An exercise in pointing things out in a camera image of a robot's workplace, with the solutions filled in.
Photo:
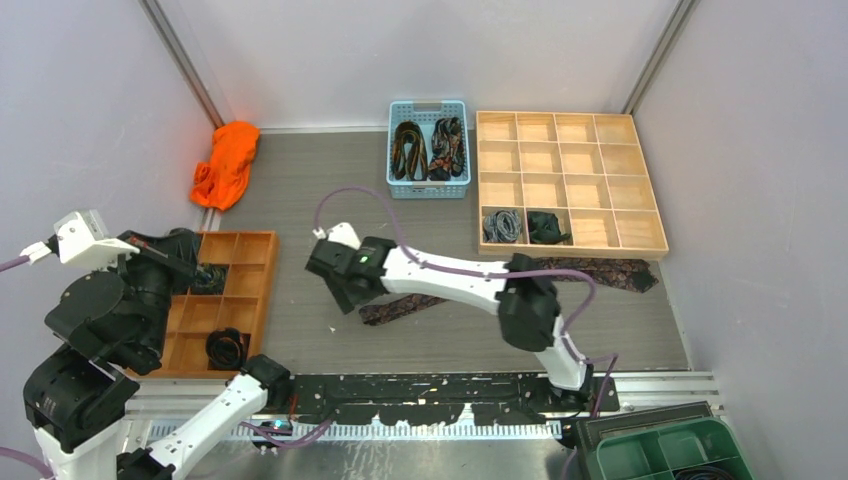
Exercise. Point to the dark framed box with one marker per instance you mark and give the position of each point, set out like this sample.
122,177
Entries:
636,414

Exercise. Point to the red floral dark tie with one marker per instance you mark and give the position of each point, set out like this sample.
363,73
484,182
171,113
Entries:
448,152

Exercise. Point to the orange striped dark tie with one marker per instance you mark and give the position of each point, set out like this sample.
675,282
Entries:
408,153

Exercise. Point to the orange cloth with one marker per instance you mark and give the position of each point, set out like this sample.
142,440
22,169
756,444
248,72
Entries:
221,181

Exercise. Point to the black orange rolled tie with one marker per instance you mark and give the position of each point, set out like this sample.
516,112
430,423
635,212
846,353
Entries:
227,349

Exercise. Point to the light wooden compartment tray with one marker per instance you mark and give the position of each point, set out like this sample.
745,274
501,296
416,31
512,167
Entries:
586,168

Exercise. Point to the green patterned rolled tie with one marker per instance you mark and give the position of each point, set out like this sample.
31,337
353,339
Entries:
210,279

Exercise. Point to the perforated aluminium rail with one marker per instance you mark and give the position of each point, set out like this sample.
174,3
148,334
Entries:
462,430

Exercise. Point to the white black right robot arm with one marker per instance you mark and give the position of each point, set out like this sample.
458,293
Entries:
518,292

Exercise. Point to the grey patterned rolled tie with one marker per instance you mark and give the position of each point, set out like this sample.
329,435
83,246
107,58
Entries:
502,226

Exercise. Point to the brown paisley patterned tie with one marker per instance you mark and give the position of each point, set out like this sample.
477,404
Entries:
632,275

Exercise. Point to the green plastic bin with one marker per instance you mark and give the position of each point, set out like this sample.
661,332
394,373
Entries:
702,448

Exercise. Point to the dark green rolled tie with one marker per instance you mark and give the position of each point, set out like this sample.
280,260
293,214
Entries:
544,229

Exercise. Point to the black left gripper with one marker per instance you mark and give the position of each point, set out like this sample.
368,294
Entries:
178,248

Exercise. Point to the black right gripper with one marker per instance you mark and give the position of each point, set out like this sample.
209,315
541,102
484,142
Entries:
349,299

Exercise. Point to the orange wooden compartment tray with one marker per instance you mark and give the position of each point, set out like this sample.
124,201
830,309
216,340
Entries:
240,302

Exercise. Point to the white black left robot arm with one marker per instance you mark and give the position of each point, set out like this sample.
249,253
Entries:
111,323

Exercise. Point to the light blue plastic basket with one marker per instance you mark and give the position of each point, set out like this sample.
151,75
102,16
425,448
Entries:
426,115

